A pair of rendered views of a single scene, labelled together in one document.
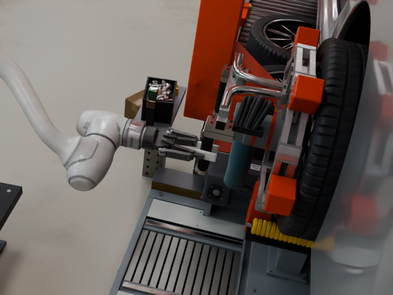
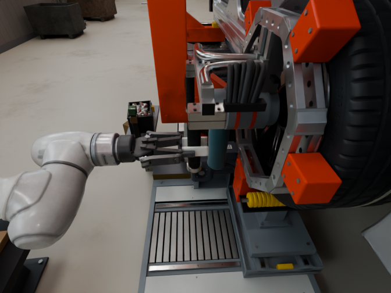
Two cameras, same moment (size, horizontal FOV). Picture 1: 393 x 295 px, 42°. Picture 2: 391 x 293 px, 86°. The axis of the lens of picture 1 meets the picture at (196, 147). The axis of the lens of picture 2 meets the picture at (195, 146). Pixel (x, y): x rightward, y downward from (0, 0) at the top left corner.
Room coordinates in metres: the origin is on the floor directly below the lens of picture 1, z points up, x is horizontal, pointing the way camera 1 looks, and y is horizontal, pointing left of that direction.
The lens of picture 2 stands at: (0.81, 0.02, 1.19)
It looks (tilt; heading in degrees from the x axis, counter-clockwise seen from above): 39 degrees down; 352
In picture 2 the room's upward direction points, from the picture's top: straight up
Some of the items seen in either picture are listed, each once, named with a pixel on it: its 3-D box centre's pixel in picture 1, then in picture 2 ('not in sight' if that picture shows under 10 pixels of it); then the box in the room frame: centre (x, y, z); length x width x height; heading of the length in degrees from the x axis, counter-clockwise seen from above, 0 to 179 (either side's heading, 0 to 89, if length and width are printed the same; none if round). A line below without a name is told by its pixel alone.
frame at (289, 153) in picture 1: (283, 131); (262, 107); (1.40, -0.28, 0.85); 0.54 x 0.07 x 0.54; 175
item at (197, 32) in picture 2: not in sight; (204, 25); (3.83, -0.50, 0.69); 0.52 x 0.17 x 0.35; 85
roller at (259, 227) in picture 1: (286, 233); (278, 198); (1.27, -0.37, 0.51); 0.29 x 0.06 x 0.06; 85
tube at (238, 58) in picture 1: (262, 62); (225, 41); (1.51, -0.16, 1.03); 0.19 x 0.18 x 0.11; 85
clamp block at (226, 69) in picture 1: (234, 74); (198, 68); (1.59, -0.09, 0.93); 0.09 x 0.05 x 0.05; 85
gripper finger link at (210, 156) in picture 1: (205, 155); (195, 151); (1.23, -0.03, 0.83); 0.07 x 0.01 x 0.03; 85
